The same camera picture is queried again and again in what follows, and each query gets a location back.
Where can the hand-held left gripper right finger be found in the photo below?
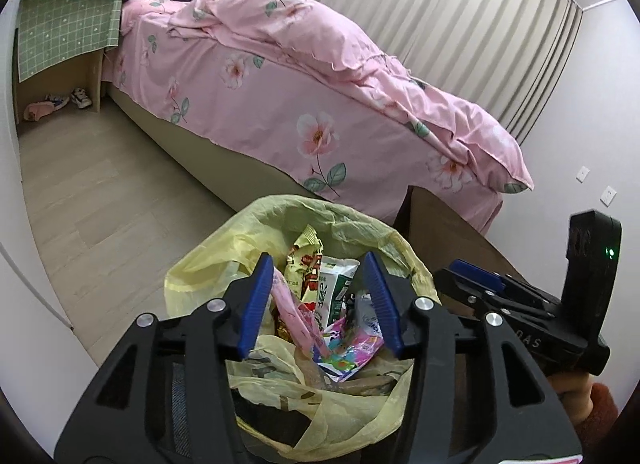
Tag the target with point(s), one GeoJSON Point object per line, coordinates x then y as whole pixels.
{"type": "Point", "coordinates": [380, 304]}

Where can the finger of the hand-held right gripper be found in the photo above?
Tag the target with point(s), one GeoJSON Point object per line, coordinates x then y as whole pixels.
{"type": "Point", "coordinates": [460, 289]}
{"type": "Point", "coordinates": [480, 274]}

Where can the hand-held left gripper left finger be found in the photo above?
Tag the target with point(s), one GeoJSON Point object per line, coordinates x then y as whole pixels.
{"type": "Point", "coordinates": [257, 299]}

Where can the green white milk packet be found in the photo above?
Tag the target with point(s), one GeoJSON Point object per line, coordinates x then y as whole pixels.
{"type": "Point", "coordinates": [332, 289]}

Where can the yellow red-print wrapper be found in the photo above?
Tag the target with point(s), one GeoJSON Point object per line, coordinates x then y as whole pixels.
{"type": "Point", "coordinates": [305, 279]}

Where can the small colourful candy wrapper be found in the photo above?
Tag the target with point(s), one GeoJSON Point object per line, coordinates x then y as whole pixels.
{"type": "Point", "coordinates": [345, 349]}

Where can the yellow bag-lined trash bin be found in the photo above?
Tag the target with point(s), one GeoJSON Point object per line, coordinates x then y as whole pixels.
{"type": "Point", "coordinates": [350, 224]}

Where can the person's right forearm red sleeve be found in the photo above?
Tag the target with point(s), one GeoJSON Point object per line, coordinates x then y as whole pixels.
{"type": "Point", "coordinates": [602, 409]}

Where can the person's right hand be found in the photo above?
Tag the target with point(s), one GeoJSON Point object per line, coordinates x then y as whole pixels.
{"type": "Point", "coordinates": [572, 394]}

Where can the pale pink packet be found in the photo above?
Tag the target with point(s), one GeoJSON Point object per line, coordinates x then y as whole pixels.
{"type": "Point", "coordinates": [295, 319]}

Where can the bed with pink floral sheet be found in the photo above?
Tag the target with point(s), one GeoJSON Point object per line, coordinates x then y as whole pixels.
{"type": "Point", "coordinates": [225, 109]}

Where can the beige striped curtain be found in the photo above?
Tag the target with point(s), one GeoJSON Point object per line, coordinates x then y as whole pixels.
{"type": "Point", "coordinates": [475, 34]}

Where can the pink floral duvet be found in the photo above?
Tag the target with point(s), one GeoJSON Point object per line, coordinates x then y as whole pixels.
{"type": "Point", "coordinates": [310, 39]}

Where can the white sneaker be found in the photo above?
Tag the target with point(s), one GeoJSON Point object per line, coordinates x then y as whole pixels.
{"type": "Point", "coordinates": [57, 102]}
{"type": "Point", "coordinates": [81, 98]}

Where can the wooden nightstand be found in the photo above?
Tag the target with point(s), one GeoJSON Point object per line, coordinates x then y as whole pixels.
{"type": "Point", "coordinates": [92, 79]}

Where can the pink slipper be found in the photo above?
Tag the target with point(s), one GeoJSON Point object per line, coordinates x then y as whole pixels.
{"type": "Point", "coordinates": [39, 111]}

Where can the green checked cloth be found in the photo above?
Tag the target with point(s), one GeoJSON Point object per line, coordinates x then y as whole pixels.
{"type": "Point", "coordinates": [65, 24]}

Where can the white wall socket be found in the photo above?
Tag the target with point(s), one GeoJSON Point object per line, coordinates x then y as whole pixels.
{"type": "Point", "coordinates": [582, 173]}
{"type": "Point", "coordinates": [608, 196]}

